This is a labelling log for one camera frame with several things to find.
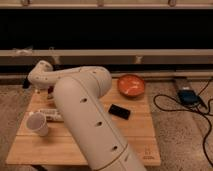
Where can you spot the clear plastic bottle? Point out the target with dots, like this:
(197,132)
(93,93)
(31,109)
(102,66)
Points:
(51,114)

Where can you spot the black power adapter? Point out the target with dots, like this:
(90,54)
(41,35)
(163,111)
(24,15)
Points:
(188,97)

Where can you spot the black rectangular block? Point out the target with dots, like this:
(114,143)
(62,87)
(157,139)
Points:
(119,111)

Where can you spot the orange bowl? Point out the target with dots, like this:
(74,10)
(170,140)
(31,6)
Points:
(131,85)

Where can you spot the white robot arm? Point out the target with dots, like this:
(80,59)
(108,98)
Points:
(76,94)

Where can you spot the wooden table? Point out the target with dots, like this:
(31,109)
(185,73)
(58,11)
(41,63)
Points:
(59,147)

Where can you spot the white sponge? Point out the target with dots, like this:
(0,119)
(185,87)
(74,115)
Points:
(50,96)

